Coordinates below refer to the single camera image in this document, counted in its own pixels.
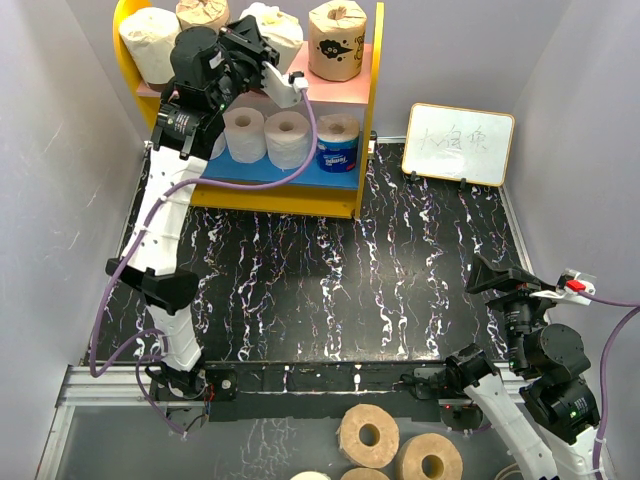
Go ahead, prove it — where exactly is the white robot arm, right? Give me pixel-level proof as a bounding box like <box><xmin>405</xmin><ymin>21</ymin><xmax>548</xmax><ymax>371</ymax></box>
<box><xmin>445</xmin><ymin>255</ymin><xmax>606</xmax><ymax>479</ymax></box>

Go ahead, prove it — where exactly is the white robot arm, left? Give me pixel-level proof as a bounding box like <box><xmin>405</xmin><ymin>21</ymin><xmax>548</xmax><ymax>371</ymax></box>
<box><xmin>106</xmin><ymin>16</ymin><xmax>279</xmax><ymax>399</ymax></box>

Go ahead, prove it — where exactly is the brown tape roll, right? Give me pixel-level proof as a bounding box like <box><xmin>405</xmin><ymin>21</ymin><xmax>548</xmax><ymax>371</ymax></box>
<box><xmin>395</xmin><ymin>433</ymin><xmax>464</xmax><ymax>480</ymax></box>

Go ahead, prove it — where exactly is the brown tape roll, upper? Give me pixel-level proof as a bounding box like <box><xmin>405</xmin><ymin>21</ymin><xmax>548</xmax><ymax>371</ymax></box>
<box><xmin>337</xmin><ymin>404</ymin><xmax>400</xmax><ymax>469</ymax></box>

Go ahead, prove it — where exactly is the yellow shelf with coloured boards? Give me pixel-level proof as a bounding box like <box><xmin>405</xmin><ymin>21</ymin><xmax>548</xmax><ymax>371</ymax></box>
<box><xmin>112</xmin><ymin>1</ymin><xmax>385</xmax><ymax>218</ymax></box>

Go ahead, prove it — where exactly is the white toilet paper roll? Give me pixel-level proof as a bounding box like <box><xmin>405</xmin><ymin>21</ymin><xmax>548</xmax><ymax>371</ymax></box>
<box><xmin>264</xmin><ymin>111</ymin><xmax>312</xmax><ymax>170</ymax></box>

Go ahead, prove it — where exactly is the blue toilet paper roll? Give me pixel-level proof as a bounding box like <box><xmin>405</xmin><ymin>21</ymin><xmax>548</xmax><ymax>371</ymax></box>
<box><xmin>315</xmin><ymin>114</ymin><xmax>360</xmax><ymax>173</ymax></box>

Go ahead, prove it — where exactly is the brown tape roll, bottom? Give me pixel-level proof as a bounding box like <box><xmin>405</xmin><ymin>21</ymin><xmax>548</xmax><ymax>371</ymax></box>
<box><xmin>340</xmin><ymin>467</ymin><xmax>389</xmax><ymax>480</ymax></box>

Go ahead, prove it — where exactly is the cream roll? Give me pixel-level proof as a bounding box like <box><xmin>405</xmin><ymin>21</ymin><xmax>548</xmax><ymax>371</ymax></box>
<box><xmin>118</xmin><ymin>7</ymin><xmax>181</xmax><ymax>85</ymax></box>

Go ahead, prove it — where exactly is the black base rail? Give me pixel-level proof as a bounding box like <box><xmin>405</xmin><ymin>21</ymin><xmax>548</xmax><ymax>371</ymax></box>
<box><xmin>149</xmin><ymin>359</ymin><xmax>486</xmax><ymax>426</ymax></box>

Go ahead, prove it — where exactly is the beige roll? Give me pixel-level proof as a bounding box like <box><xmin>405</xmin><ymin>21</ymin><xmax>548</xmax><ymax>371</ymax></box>
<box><xmin>239</xmin><ymin>2</ymin><xmax>303</xmax><ymax>73</ymax></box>

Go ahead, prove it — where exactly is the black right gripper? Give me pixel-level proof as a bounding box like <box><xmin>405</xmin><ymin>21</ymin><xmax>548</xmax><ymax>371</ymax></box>
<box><xmin>465</xmin><ymin>252</ymin><xmax>563</xmax><ymax>373</ymax></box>

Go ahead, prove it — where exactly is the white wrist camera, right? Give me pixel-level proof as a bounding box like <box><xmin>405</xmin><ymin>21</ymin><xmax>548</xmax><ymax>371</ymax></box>
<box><xmin>530</xmin><ymin>268</ymin><xmax>596</xmax><ymax>306</ymax></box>

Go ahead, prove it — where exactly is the whiteboard with yellow frame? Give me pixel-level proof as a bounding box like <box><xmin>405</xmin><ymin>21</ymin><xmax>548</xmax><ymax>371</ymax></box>
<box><xmin>401</xmin><ymin>103</ymin><xmax>516</xmax><ymax>187</ymax></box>

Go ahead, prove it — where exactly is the brown tape roll,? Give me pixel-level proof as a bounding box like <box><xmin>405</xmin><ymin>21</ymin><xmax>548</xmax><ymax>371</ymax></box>
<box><xmin>395</xmin><ymin>433</ymin><xmax>464</xmax><ymax>480</ymax></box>
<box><xmin>337</xmin><ymin>404</ymin><xmax>400</xmax><ymax>469</ymax></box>
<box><xmin>340</xmin><ymin>467</ymin><xmax>389</xmax><ymax>480</ymax></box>

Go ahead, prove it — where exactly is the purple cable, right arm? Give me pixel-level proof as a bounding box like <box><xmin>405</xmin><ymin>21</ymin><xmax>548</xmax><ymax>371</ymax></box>
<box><xmin>577</xmin><ymin>292</ymin><xmax>640</xmax><ymax>479</ymax></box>

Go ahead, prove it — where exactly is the white roll, bottom edge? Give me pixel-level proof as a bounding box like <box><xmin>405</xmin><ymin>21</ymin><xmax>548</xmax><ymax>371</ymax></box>
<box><xmin>290</xmin><ymin>470</ymin><xmax>331</xmax><ymax>480</ymax></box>

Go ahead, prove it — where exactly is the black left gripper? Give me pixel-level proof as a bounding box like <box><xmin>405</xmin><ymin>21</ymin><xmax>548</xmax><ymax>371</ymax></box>
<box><xmin>210</xmin><ymin>14</ymin><xmax>279</xmax><ymax>112</ymax></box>

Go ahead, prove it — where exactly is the white patterned roll on shelf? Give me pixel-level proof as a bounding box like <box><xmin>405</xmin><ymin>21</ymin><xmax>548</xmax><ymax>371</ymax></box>
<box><xmin>209</xmin><ymin>133</ymin><xmax>226</xmax><ymax>160</ymax></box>

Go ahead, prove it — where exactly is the small white green box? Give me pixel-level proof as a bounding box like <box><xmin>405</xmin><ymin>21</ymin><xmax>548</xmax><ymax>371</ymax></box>
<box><xmin>367</xmin><ymin>130</ymin><xmax>377</xmax><ymax>160</ymax></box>

